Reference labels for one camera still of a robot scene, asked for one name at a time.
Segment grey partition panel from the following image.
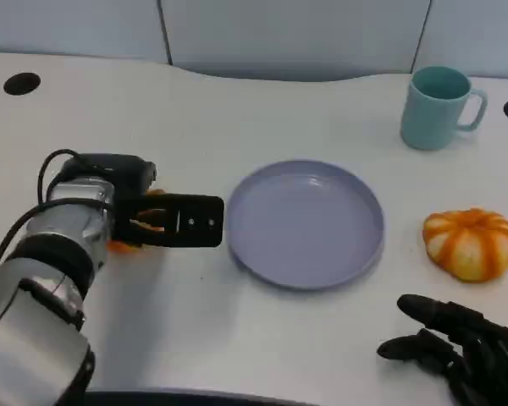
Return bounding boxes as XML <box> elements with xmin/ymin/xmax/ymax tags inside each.
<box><xmin>408</xmin><ymin>0</ymin><xmax>508</xmax><ymax>80</ymax></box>
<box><xmin>0</xmin><ymin>0</ymin><xmax>171</xmax><ymax>67</ymax></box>
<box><xmin>157</xmin><ymin>0</ymin><xmax>432</xmax><ymax>83</ymax></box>

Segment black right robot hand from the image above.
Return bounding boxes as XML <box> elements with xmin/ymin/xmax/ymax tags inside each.
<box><xmin>376</xmin><ymin>294</ymin><xmax>508</xmax><ymax>406</ymax></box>

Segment lilac plate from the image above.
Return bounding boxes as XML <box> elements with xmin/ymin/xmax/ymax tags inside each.
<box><xmin>224</xmin><ymin>159</ymin><xmax>385</xmax><ymax>291</ymax></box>

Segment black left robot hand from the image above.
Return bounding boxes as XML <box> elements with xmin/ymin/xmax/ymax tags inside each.
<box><xmin>58</xmin><ymin>153</ymin><xmax>158</xmax><ymax>202</ymax></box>

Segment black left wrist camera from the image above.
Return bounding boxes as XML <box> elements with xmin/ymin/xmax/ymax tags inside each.
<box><xmin>113</xmin><ymin>193</ymin><xmax>226</xmax><ymax>250</ymax></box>

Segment pale green mug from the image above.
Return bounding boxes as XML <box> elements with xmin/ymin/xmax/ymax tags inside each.
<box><xmin>400</xmin><ymin>65</ymin><xmax>489</xmax><ymax>151</ymax></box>

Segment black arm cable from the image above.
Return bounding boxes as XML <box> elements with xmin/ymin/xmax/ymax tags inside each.
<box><xmin>0</xmin><ymin>148</ymin><xmax>111</xmax><ymax>274</ymax></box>

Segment orange white toy bread roll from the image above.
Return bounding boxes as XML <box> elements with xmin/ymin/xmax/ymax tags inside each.
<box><xmin>108</xmin><ymin>189</ymin><xmax>168</xmax><ymax>255</ymax></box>
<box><xmin>422</xmin><ymin>207</ymin><xmax>508</xmax><ymax>283</ymax></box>

